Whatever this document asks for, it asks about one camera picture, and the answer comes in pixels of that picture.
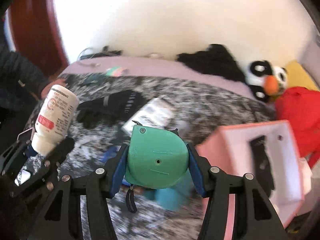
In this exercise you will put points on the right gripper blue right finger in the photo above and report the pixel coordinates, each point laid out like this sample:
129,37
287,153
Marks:
196,169

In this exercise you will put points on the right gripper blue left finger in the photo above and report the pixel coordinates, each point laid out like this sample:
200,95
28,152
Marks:
117,169

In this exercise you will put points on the black glove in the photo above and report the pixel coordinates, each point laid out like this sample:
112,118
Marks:
261,163
114,108

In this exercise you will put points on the white medicine bottle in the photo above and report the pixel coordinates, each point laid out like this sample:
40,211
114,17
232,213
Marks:
54,119

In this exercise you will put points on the seated person's hand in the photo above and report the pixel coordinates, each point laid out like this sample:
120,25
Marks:
48,87

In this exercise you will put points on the blue figurine toy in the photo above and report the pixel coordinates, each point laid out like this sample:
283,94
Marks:
110,153

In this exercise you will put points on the pink storage box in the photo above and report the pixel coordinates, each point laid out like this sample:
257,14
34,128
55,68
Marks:
252,179

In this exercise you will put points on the grey white patterned blanket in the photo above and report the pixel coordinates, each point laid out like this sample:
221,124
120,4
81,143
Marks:
195,109

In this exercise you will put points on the black glove on blanket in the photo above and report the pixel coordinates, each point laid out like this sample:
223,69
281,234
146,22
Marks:
114,108

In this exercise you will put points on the white battery blister card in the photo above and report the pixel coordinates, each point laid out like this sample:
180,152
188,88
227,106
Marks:
157,113

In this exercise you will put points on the dark green small packet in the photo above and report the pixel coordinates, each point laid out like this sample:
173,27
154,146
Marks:
93,80

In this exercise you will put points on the seated person in black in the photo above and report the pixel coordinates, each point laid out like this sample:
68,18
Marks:
22,84

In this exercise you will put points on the green pink packet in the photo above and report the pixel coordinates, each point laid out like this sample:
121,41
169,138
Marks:
116,71

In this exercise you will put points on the black clothing pile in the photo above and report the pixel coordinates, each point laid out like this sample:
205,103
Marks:
215,60

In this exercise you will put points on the black white plush toy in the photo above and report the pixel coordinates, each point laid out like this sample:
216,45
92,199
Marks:
265,80

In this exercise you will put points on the yellow pillow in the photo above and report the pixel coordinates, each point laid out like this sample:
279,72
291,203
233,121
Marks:
298,77

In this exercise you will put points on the dark red wooden door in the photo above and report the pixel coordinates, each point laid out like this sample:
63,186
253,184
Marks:
36,34

